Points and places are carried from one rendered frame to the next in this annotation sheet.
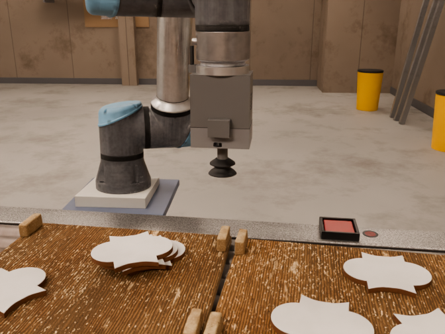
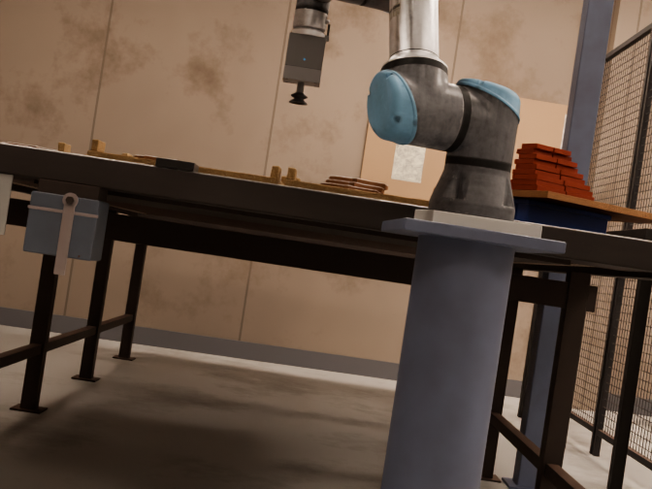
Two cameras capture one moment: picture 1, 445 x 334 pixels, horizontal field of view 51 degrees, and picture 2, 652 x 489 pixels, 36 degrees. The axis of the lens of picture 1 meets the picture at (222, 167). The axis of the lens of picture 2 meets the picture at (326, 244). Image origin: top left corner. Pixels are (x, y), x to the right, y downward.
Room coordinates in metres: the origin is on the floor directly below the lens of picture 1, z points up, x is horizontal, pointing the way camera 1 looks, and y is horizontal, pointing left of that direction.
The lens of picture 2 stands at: (2.95, -0.23, 0.79)
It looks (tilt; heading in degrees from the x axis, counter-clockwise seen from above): 1 degrees up; 172
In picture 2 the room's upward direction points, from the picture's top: 9 degrees clockwise
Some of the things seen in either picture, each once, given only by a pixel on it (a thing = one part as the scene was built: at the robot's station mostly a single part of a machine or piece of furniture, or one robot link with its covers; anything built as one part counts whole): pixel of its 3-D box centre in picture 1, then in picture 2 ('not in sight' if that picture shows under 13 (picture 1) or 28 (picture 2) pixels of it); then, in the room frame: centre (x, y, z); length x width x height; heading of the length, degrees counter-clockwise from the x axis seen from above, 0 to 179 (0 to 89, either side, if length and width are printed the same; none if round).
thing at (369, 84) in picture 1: (368, 89); not in sight; (6.96, -2.17, 0.29); 0.37 x 0.37 x 0.58
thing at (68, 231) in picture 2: not in sight; (66, 228); (0.87, -0.44, 0.77); 0.14 x 0.11 x 0.18; 82
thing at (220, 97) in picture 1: (219, 105); (306, 58); (0.66, 0.00, 1.23); 0.10 x 0.09 x 0.16; 173
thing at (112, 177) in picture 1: (122, 168); (474, 188); (1.23, 0.28, 0.95); 0.15 x 0.15 x 0.10
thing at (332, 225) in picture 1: (338, 228); not in sight; (0.89, -0.24, 0.92); 0.06 x 0.06 x 0.01; 82
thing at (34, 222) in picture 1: (30, 224); not in sight; (0.85, 0.38, 0.95); 0.06 x 0.02 x 0.03; 171
